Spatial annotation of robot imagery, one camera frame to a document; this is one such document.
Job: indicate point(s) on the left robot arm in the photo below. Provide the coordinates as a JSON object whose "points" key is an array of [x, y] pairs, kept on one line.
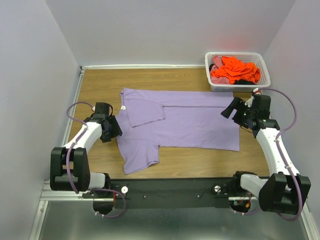
{"points": [[69, 164]]}

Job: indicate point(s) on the orange t shirt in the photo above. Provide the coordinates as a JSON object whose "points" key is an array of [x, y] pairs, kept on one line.
{"points": [[236, 69]]}

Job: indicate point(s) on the pink t shirt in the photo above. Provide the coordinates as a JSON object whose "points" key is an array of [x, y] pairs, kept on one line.
{"points": [[217, 74]]}

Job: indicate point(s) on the aluminium frame rail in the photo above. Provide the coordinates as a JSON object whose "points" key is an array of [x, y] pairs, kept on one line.
{"points": [[47, 194]]}

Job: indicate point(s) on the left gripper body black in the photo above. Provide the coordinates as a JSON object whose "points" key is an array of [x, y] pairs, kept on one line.
{"points": [[113, 130]]}

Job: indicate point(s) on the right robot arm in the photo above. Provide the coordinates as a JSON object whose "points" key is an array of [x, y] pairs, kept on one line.
{"points": [[286, 190]]}

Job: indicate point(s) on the white plastic laundry basket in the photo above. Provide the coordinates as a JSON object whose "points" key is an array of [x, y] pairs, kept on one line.
{"points": [[245, 57]]}

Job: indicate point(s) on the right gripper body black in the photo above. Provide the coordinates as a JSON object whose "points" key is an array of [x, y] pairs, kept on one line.
{"points": [[243, 115]]}

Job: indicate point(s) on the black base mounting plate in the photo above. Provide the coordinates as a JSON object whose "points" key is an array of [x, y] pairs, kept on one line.
{"points": [[172, 193]]}

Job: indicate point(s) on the purple t shirt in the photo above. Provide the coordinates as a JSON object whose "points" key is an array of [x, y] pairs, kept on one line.
{"points": [[185, 119]]}

